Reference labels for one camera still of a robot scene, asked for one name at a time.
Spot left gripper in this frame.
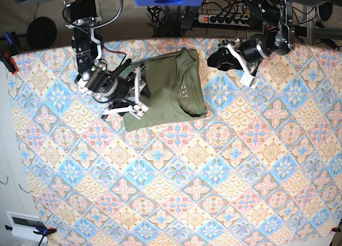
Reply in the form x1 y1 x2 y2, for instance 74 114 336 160
207 34 270 71

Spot white power strip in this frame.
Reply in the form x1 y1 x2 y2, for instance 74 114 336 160
197 14 248 26

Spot orange clamp lower right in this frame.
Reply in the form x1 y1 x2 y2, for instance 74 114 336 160
331 227 341 233

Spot patterned tablecloth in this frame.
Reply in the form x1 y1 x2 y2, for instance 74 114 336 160
7 39 341 245

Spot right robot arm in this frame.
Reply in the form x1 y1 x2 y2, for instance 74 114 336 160
62 0 150 106

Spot blue orange clamp upper left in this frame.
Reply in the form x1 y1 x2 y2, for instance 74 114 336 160
1 32 19 74

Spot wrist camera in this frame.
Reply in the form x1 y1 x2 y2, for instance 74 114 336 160
130 103 149 120
240 73 259 89

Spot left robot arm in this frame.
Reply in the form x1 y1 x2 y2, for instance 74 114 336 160
207 0 294 75

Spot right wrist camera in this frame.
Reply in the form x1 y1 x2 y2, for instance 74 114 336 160
130 103 149 120

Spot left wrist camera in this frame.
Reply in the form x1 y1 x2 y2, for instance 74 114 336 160
240 73 259 89

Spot blue orange clamp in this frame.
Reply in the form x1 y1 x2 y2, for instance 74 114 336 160
5 225 57 245
1 32 19 74

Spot blue orange clamp lower left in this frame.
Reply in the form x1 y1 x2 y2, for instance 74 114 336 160
5 225 57 245

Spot green t-shirt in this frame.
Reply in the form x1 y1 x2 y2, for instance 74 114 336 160
123 48 207 132

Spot white wall box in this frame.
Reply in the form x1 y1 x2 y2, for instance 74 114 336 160
6 211 46 242

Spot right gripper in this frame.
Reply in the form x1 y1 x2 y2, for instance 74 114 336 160
101 72 151 104

